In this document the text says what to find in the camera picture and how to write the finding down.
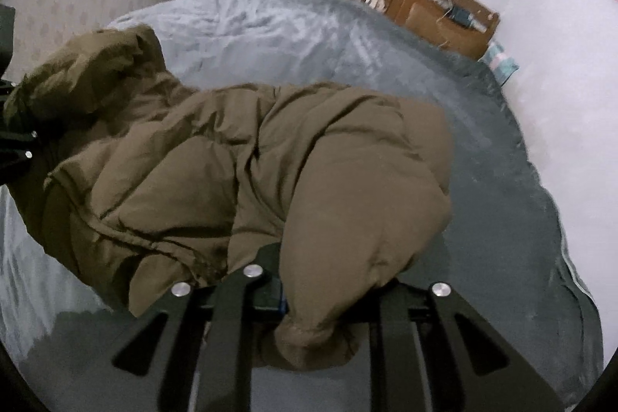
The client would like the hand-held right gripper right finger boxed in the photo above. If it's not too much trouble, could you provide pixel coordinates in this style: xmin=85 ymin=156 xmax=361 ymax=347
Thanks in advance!
xmin=369 ymin=279 xmax=567 ymax=412

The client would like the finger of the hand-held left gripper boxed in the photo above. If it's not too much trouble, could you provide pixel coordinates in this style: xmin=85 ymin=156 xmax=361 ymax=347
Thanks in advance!
xmin=0 ymin=129 xmax=39 ymax=187

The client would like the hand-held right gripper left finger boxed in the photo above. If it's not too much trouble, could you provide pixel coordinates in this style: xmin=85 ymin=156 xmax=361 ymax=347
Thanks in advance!
xmin=111 ymin=243 xmax=290 ymax=412

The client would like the brown padded jacket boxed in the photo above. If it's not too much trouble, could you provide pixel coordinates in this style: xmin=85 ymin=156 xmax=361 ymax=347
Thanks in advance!
xmin=2 ymin=23 xmax=455 ymax=369

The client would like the grey fleece blanket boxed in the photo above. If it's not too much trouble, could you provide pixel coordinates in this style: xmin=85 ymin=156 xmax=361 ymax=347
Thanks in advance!
xmin=0 ymin=0 xmax=606 ymax=412

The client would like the striped pastel pillow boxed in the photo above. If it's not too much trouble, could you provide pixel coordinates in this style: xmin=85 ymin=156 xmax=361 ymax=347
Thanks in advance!
xmin=480 ymin=40 xmax=520 ymax=85

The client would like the small dark device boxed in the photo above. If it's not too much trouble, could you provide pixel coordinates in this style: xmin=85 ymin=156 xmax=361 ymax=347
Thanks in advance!
xmin=450 ymin=5 xmax=478 ymax=28

